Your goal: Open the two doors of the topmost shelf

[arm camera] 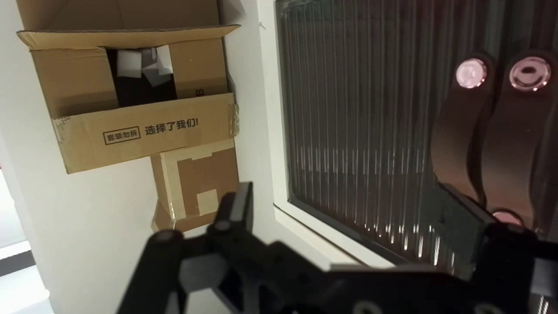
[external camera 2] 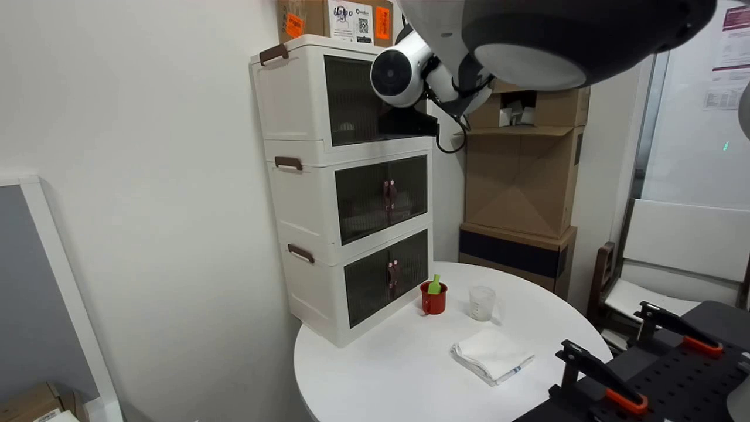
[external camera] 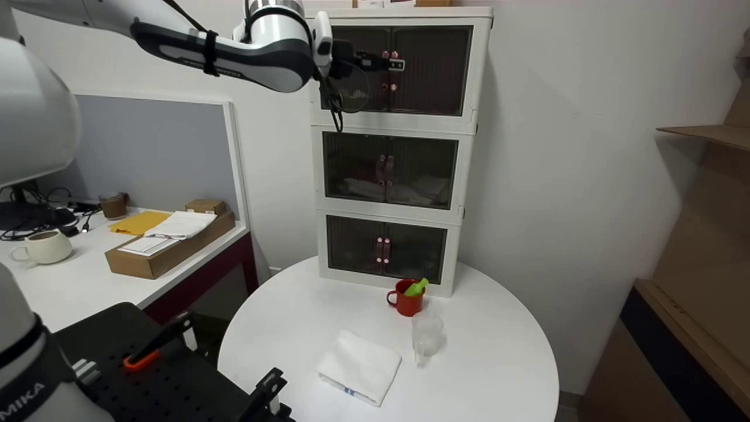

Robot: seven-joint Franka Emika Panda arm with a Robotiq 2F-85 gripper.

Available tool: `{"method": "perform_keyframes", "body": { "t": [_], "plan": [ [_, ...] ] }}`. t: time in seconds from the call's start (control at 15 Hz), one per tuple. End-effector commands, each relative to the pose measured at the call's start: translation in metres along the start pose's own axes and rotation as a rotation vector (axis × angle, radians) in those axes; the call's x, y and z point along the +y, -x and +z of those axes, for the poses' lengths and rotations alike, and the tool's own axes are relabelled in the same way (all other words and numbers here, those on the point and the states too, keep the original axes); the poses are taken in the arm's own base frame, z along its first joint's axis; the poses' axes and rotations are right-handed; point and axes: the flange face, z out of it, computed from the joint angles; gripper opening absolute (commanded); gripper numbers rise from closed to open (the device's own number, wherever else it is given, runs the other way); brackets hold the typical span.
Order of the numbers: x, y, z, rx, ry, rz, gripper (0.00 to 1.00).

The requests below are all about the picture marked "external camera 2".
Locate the smoked translucent cabinet door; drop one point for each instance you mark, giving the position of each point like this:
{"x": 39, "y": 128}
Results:
{"x": 412, "y": 189}
{"x": 354, "y": 98}
{"x": 412, "y": 125}
{"x": 365, "y": 203}
{"x": 366, "y": 290}
{"x": 414, "y": 265}

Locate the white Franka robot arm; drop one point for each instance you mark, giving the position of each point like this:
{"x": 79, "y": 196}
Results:
{"x": 546, "y": 31}

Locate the open flat cardboard box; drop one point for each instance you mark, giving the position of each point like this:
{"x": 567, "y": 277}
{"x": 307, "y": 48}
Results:
{"x": 31, "y": 401}

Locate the small green plastic item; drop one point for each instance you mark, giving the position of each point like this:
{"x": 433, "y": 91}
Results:
{"x": 434, "y": 285}

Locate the red mug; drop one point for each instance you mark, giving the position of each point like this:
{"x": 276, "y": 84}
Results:
{"x": 434, "y": 304}

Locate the white three-tier storage cabinet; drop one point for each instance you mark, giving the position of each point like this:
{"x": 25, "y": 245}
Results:
{"x": 296, "y": 108}

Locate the clear plastic cup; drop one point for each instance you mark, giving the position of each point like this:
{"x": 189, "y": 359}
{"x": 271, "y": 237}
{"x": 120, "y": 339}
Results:
{"x": 481, "y": 304}

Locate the large cardboard box with flap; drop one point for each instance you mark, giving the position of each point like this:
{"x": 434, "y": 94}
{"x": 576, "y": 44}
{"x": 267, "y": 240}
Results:
{"x": 517, "y": 179}

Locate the cardboard box with black band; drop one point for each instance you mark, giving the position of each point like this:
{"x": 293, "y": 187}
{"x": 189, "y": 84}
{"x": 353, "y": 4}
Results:
{"x": 517, "y": 255}

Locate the white folded cloth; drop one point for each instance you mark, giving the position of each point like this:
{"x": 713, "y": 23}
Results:
{"x": 492, "y": 356}

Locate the cardboard box with orange stickers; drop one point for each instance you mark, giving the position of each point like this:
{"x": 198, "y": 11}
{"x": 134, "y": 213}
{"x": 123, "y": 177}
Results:
{"x": 313, "y": 17}

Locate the brown wooden piece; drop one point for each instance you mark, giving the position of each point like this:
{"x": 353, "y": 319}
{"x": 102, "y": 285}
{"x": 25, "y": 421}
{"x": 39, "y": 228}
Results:
{"x": 600, "y": 277}

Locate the white flat panel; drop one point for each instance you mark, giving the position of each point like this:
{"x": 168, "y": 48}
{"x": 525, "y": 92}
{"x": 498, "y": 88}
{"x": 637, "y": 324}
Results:
{"x": 687, "y": 237}

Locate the black and red clamp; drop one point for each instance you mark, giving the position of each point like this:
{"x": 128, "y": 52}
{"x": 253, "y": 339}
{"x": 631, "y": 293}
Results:
{"x": 687, "y": 383}

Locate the printed paper poster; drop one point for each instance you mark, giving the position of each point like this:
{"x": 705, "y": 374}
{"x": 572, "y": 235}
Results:
{"x": 734, "y": 48}

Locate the grey divider panel white frame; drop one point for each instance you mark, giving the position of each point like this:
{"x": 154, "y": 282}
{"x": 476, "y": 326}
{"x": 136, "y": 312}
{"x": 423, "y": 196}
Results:
{"x": 39, "y": 297}

